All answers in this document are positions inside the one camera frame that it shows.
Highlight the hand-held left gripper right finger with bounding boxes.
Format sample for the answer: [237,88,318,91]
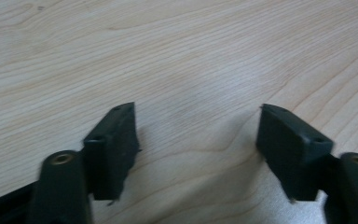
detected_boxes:
[255,103,358,224]

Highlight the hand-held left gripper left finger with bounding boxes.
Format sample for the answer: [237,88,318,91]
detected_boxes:
[27,101,142,224]

